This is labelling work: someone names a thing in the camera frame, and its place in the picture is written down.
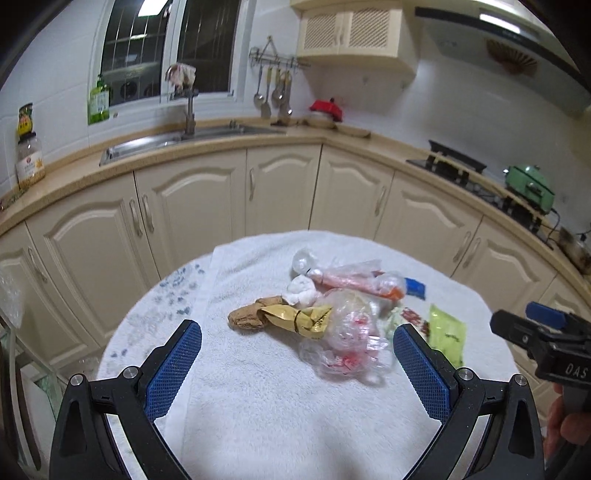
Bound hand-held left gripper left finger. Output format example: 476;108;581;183
48;319;204;480

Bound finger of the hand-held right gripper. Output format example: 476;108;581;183
526;301;571;326
489;310;561;370

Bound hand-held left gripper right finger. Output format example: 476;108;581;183
392;323;546;480

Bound green snack packet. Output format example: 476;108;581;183
427;303;468;367

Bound red white wrapper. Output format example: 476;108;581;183
390;305;432;340

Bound red print clear bag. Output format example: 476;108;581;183
298;290;394;386

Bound ginger piece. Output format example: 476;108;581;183
228;296;286;331

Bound clear bag with orange food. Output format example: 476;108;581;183
316;259;407;303

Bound gold wrapper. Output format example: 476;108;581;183
259;304;334;341

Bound small clear plastic bag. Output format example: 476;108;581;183
291;248;321;278

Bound person's right hand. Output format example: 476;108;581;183
542;385;591;462

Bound round floral table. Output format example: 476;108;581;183
97;249;218;480

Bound metal pot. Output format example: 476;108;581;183
558;228;591;273

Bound white towel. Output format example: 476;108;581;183
178;230;515;480

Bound green electric pot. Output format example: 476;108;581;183
503;164;557;215

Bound black glass gas stove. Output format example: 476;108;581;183
406;157;555;250

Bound black induction cooktop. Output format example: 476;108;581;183
427;140;488;174

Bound cream base cabinets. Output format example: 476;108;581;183
0;138;591;370

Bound stainless steel sink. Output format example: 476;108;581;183
99;119;287;167

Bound clear jar of grains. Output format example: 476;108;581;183
15;131;47;188

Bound steel faucet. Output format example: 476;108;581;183
166;65;199;140

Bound hanging steel spatula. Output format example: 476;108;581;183
261;67;273;119

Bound grey range hood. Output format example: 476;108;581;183
414;0;591;116

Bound green dish soap bottle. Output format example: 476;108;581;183
88;74;112;125

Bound yellow label sauce bottle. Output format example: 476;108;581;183
17;102;37;137

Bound pink white rag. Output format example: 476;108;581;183
168;64;197;88

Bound white framed window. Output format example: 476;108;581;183
95;0;241;104

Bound black power cable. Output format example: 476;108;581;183
549;208;566;245

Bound metal wall utensil rack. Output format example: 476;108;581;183
249;37;311;70

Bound cream lattice wall cabinet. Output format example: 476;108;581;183
295;0;419;77

